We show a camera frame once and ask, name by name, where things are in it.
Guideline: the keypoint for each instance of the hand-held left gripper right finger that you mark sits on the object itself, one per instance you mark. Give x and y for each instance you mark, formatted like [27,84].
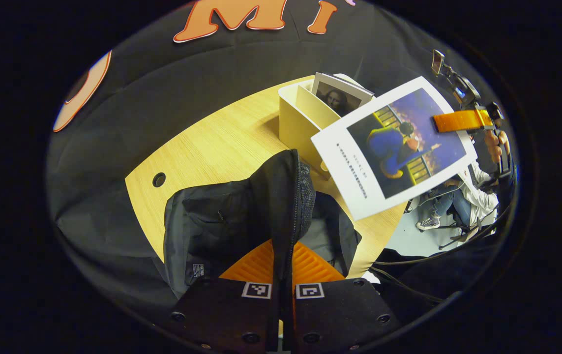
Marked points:
[340,314]

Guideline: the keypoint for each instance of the black backdrop cloth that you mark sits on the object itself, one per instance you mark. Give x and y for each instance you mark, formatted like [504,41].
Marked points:
[187,98]

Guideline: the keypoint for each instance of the black schoolbag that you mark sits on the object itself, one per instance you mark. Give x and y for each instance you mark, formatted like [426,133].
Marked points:
[212,221]

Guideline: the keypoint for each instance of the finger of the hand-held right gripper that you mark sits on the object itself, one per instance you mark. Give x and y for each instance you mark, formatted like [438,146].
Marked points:
[458,120]

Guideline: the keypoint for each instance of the white bookshelf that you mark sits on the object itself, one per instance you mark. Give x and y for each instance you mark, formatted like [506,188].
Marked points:
[293,123]

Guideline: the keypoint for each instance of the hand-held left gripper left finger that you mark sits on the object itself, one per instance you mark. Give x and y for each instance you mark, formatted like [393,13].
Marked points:
[226,314]

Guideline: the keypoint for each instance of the blue picture cover book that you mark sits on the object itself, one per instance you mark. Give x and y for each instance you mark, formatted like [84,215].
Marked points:
[359,162]

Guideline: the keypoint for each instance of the grey portrait cover book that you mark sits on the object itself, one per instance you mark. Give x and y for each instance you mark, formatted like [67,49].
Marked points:
[340,98]

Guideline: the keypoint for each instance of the office chair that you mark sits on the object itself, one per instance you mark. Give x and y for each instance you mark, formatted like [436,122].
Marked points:
[458,231]

